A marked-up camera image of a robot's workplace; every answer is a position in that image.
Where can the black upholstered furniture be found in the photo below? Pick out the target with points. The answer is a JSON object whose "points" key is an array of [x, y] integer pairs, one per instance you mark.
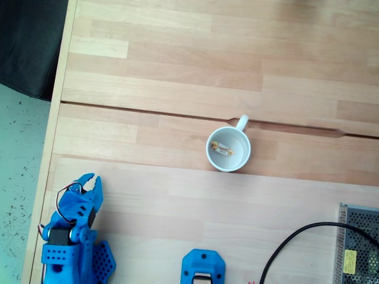
{"points": [[29, 44]]}

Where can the white ceramic mug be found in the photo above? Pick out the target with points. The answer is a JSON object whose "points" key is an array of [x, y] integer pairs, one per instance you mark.
{"points": [[228, 164]]}

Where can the light wooden board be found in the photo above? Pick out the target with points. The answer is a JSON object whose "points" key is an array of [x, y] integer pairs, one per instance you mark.
{"points": [[207, 213]]}

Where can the blue printed mount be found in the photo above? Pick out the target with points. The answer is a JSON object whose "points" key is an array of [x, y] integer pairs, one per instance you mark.
{"points": [[203, 261]]}

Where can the yellow and white sweet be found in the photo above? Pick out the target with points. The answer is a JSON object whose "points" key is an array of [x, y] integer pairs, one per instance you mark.
{"points": [[222, 148]]}

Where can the perforated metal power supply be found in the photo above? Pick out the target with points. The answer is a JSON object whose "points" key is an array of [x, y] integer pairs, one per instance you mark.
{"points": [[361, 236]]}

